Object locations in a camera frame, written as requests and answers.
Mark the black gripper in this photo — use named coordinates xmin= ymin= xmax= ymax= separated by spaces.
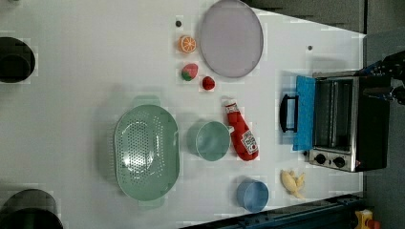
xmin=357 ymin=51 xmax=405 ymax=105

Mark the blue oven door flap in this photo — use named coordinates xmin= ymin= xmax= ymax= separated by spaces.
xmin=279 ymin=75 xmax=315 ymax=151

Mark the black toaster oven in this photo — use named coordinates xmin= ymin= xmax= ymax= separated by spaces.
xmin=309 ymin=73 xmax=391 ymax=173

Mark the peeled banana toy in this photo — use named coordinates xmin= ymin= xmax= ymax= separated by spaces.
xmin=281 ymin=171 xmax=305 ymax=198

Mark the round grey plate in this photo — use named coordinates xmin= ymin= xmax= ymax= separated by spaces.
xmin=200 ymin=0 xmax=264 ymax=78

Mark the red ketchup bottle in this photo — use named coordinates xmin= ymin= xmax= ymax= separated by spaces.
xmin=224 ymin=99 xmax=259 ymax=161

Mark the red strawberry toy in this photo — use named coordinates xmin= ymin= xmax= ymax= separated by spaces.
xmin=202 ymin=76 xmax=216 ymax=91

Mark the blue bowl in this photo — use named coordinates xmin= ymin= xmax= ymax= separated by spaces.
xmin=237 ymin=178 xmax=269 ymax=213

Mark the teal green cup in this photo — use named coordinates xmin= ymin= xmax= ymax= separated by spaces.
xmin=186 ymin=121 xmax=234 ymax=161

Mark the pink green peach toy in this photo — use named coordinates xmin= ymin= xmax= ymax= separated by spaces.
xmin=181 ymin=63 xmax=199 ymax=81

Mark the orange slice toy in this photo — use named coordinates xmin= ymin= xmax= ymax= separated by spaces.
xmin=178 ymin=35 xmax=197 ymax=53

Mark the green colander basket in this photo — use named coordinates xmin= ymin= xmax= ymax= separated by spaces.
xmin=114 ymin=95 xmax=181 ymax=201

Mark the black cylinder upper base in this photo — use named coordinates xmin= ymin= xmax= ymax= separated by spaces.
xmin=0 ymin=37 xmax=35 ymax=83

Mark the blue metal frame rail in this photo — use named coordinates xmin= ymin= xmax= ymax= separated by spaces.
xmin=182 ymin=195 xmax=365 ymax=229

